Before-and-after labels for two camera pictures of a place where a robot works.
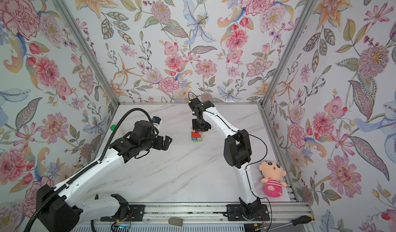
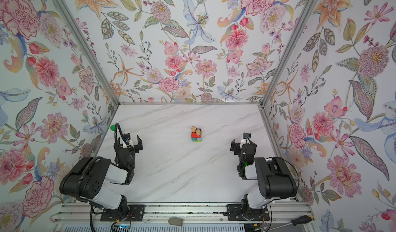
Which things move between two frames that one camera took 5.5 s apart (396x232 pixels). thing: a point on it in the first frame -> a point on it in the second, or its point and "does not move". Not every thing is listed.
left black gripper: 167,142 -> 140,147
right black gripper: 194,121 -> 236,146
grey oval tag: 175,221 does not move
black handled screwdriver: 301,219 does not move
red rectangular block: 196,135 does not move
